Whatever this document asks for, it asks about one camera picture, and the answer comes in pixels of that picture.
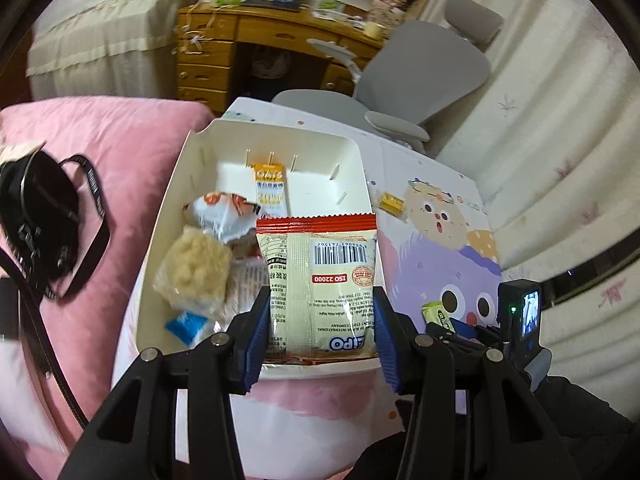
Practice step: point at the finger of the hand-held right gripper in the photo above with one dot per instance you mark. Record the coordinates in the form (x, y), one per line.
(462, 330)
(440, 334)

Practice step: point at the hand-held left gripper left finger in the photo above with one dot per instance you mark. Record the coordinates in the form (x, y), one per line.
(252, 340)

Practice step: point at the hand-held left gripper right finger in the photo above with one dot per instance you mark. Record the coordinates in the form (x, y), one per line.
(387, 345)

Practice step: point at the green snack packet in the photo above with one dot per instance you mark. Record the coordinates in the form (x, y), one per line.
(436, 312)

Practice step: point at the clear white sweets packet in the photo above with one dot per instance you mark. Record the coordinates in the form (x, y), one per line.
(247, 280)

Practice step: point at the blue snack packet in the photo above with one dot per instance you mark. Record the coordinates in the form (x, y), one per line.
(187, 327)

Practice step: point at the cream packet with red edges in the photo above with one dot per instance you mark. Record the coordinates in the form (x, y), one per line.
(315, 285)

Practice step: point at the clear puffed rice cake packet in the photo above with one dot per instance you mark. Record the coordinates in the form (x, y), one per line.
(192, 270)

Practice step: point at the white red printed snack bag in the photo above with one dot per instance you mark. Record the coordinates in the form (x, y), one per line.
(220, 215)

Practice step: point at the orange oat bar packet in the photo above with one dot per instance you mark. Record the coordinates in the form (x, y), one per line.
(270, 185)

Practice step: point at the white storage box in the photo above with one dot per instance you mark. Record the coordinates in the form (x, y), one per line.
(320, 160)

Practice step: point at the person's right forearm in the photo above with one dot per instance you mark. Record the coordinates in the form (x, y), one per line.
(575, 420)

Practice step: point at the black shoulder bag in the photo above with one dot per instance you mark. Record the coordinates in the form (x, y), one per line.
(45, 220)

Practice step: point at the person's black clothing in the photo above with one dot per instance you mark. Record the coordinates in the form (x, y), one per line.
(380, 460)

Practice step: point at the small yellow snack packet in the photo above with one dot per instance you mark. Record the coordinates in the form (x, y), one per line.
(392, 203)

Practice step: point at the white floral curtain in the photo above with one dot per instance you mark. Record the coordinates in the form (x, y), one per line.
(550, 85)

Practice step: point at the black phone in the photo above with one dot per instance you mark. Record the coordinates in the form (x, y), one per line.
(7, 310)

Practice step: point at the grey office chair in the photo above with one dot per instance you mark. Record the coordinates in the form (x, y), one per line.
(420, 75)

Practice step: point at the dark cloth bundle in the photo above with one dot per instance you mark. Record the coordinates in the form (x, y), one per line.
(270, 65)

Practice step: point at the wooden desk with drawers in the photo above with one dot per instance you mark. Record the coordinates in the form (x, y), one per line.
(280, 40)

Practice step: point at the cream mug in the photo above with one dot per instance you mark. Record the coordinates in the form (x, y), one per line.
(373, 28)

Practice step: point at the doll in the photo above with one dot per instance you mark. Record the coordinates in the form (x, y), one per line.
(395, 2)

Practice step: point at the green box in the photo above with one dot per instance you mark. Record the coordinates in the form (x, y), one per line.
(330, 4)

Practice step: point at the white lace cover cloth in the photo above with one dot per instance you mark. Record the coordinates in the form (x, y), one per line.
(110, 25)

